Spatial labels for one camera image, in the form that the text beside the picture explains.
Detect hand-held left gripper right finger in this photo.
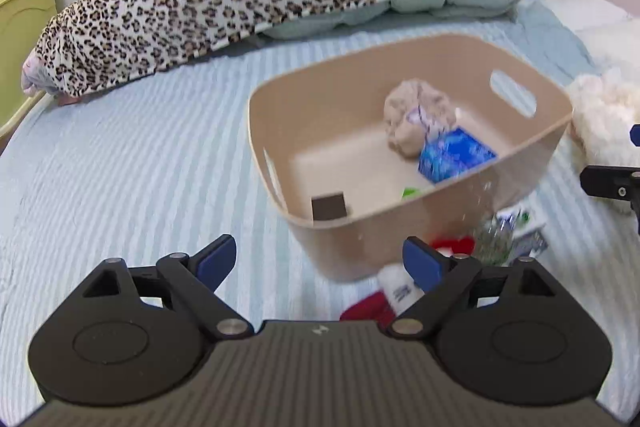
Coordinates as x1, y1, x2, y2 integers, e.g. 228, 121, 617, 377
388, 237, 557, 341

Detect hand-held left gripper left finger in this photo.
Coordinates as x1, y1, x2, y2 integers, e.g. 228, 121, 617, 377
82, 234, 254, 342

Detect red and white sock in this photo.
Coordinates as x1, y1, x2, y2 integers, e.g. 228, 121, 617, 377
340, 234, 476, 323

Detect beige plastic basket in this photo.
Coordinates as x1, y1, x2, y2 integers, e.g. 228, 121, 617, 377
247, 33, 574, 284

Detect white plush toy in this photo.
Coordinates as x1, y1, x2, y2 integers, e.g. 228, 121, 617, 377
567, 67, 640, 168

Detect clear crinkled plastic bag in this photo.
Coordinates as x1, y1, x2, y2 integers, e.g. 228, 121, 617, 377
470, 209, 519, 266

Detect small white printed packet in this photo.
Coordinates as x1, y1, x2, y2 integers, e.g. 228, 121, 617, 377
500, 205, 549, 259

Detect dark brown square block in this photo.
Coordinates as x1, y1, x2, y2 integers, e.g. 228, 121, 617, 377
311, 192, 347, 222

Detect white bedding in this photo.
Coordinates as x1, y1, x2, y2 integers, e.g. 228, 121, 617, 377
547, 0, 640, 68

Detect blue tissue packet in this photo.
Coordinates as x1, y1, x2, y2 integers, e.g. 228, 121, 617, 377
418, 128, 498, 184

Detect blue striped bed sheet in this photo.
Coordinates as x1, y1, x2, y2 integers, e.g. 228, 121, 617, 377
0, 0, 640, 413

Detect beige fuzzy cloth bundle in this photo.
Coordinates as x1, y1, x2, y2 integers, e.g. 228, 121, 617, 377
384, 79, 460, 158

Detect light blue pillow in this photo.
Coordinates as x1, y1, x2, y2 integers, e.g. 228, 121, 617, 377
260, 0, 526, 40

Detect pink cloth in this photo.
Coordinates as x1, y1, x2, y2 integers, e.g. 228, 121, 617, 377
21, 47, 52, 96

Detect green wooden cabinet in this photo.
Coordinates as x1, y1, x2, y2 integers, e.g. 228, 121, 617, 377
0, 0, 59, 138

